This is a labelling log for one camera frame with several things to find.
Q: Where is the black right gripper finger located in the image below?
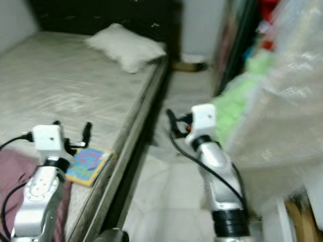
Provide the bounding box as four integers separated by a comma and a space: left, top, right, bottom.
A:
166, 108, 178, 136

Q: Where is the colourful children's book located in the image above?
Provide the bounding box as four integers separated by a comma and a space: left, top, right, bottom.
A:
66, 146, 114, 188

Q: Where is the white pillow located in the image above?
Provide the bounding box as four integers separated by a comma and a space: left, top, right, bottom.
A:
85, 23, 167, 75

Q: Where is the dotted lower mattress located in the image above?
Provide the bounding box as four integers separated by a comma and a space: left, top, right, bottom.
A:
139, 71, 220, 157

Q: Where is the grey quilted mattress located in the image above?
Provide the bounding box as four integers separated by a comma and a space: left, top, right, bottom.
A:
0, 31, 170, 242

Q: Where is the light green garment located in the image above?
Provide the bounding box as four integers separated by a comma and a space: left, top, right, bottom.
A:
211, 50, 276, 147

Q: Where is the brown and white floor item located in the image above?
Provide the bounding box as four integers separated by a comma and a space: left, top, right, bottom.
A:
172, 54, 208, 72

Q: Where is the pink cartoon print blanket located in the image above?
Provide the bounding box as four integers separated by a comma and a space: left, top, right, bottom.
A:
0, 149, 74, 242

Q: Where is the dark framed wardrobe door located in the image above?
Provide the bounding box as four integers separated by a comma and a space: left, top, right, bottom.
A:
212, 0, 258, 96

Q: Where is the grey left robot leg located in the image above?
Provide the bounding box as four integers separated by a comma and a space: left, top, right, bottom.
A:
93, 228, 129, 242

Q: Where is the clear plastic covered clothes rack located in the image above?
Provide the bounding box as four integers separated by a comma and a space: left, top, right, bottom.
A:
222, 0, 323, 212

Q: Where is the black tufted headboard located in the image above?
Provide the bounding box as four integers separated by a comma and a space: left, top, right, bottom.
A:
28, 0, 182, 51

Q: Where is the white storage box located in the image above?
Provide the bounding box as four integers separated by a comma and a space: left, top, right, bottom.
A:
262, 197, 298, 242

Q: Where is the red knit cloth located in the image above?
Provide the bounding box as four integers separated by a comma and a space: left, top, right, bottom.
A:
257, 0, 281, 23

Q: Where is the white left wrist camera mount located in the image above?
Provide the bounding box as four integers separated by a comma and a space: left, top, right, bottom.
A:
32, 124, 64, 158

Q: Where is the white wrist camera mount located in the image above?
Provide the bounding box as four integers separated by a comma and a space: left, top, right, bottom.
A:
32, 124, 64, 158
189, 103, 217, 137

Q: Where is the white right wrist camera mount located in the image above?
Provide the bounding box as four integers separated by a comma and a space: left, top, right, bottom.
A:
189, 103, 217, 137

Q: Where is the long black left arm cable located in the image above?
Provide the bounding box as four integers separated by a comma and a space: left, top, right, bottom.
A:
0, 132, 33, 152

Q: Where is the short black left arm cable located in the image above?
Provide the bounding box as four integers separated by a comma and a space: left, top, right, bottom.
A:
3, 194, 31, 242

